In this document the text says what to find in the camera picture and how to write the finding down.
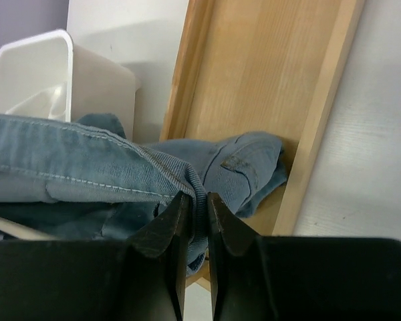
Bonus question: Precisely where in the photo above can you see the beige hanger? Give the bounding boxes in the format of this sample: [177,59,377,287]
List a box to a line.
[0,217,57,241]

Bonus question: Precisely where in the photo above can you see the white plastic basket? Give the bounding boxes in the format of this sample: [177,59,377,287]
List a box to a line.
[0,29,140,138]

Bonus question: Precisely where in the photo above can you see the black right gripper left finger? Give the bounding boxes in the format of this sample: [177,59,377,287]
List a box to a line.
[0,193,189,320]

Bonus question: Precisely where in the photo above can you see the blue denim garment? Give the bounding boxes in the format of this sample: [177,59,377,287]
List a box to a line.
[0,114,287,275]

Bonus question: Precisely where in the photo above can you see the wooden clothes rack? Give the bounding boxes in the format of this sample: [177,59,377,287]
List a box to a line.
[158,0,367,295]

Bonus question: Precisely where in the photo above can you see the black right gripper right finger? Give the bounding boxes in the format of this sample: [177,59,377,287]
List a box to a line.
[208,193,401,320]

